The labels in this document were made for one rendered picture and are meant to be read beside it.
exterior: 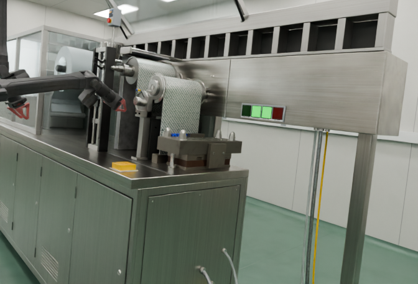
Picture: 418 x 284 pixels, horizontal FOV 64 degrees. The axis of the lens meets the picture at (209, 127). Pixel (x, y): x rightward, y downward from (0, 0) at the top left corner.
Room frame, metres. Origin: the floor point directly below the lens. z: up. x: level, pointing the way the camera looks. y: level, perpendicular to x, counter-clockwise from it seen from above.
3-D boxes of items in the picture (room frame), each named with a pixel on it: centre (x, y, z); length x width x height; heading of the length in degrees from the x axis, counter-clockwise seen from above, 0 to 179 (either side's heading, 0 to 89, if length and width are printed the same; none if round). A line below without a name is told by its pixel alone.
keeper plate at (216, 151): (1.55, -0.05, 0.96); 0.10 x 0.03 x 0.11; 134
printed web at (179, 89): (1.80, 0.27, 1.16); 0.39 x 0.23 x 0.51; 44
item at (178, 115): (1.66, 0.14, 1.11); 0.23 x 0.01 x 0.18; 134
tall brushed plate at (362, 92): (2.39, 0.40, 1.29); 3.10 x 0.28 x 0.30; 44
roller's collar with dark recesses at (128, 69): (1.78, 0.46, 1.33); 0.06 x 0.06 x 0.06; 44
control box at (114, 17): (2.03, 0.63, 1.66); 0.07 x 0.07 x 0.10; 43
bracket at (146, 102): (1.61, 0.32, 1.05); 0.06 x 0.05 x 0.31; 134
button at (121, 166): (1.34, 0.32, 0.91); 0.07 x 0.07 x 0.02; 44
